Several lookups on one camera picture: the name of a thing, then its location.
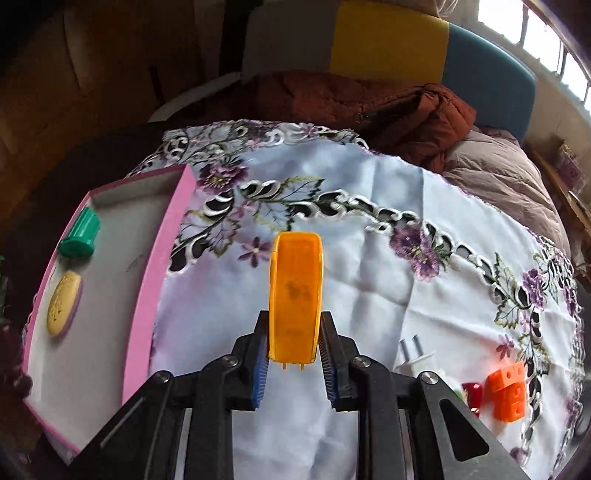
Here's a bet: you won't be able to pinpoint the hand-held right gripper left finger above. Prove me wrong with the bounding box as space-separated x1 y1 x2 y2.
69 310 271 480

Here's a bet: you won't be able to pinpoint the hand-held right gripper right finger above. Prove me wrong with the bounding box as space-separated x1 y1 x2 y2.
318 311 532 480

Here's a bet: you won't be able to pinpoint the yellow plastic toy piece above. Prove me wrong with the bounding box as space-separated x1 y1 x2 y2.
269 232 324 371

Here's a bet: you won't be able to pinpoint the white and green plug adapter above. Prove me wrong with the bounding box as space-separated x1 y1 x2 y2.
392 336 465 400

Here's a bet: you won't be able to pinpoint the pink cardboard box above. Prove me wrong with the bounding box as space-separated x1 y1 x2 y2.
22 165 198 455

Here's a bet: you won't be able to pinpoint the orange linked plastic cubes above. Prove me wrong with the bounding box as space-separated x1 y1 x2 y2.
482 361 528 423

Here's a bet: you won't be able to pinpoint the white embroidered floral tablecloth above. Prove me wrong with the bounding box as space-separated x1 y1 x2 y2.
23 119 587 480

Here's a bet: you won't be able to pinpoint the red metallic atomiser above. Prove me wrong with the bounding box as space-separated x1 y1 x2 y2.
462 381 484 418

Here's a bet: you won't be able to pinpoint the yellow oval patterned piece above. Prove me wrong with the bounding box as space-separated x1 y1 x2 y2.
46 271 83 337

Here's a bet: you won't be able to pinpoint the green plastic cap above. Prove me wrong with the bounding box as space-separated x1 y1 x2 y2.
58 207 101 259

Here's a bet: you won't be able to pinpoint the pinkish brown padded coat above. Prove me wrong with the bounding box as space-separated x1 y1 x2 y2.
443 129 571 254

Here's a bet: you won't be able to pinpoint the brown quilted jacket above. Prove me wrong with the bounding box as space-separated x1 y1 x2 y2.
185 71 477 174

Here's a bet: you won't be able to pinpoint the white plastic armrest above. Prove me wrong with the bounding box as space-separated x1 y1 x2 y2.
148 74 245 123

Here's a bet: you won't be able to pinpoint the wooden side shelf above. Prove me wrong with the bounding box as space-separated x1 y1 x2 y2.
531 138 591 259

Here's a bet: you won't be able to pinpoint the floral patterned box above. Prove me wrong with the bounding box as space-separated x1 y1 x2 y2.
554 141 585 190

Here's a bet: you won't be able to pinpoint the grey yellow blue chair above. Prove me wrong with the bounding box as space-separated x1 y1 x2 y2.
242 0 539 144

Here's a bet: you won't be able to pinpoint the wooden cabinet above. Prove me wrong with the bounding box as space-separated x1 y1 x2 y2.
0 0 250 222

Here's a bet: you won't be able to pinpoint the beige curtain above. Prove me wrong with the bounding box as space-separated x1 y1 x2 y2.
434 0 481 19

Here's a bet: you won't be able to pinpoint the window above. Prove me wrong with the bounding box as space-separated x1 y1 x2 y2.
478 0 591 109

